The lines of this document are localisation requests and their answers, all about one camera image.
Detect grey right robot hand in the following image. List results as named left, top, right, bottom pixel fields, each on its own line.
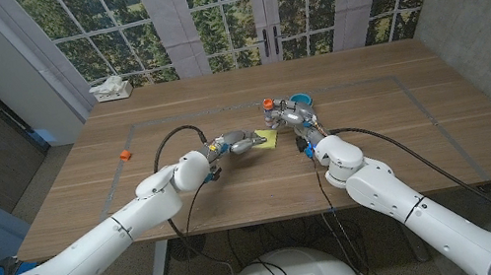
left=261, top=92, right=330, bottom=155

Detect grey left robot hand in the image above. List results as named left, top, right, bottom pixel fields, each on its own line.
left=202, top=125, right=272, bottom=164

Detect orange and white glue stick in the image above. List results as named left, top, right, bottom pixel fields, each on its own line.
left=261, top=97, right=278, bottom=125

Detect yellow sticky note pad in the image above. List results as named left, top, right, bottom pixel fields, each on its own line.
left=251, top=125, right=281, bottom=153

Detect yellow and blue toy cups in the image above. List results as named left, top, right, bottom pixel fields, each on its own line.
left=287, top=91, right=316, bottom=111

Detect black round fan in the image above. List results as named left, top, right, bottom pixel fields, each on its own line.
left=166, top=232, right=210, bottom=264

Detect printed window backdrop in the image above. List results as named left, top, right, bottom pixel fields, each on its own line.
left=0, top=0, right=463, bottom=110

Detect white tissue box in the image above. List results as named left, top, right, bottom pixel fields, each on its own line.
left=86, top=72, right=136, bottom=105

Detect grey tape outline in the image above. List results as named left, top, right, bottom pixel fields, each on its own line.
left=70, top=62, right=491, bottom=249

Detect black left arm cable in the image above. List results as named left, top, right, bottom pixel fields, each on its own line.
left=147, top=121, right=235, bottom=275

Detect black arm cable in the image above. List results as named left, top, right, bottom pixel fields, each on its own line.
left=147, top=121, right=235, bottom=275
left=326, top=103, right=491, bottom=275

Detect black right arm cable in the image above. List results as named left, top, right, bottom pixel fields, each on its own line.
left=326, top=103, right=491, bottom=275

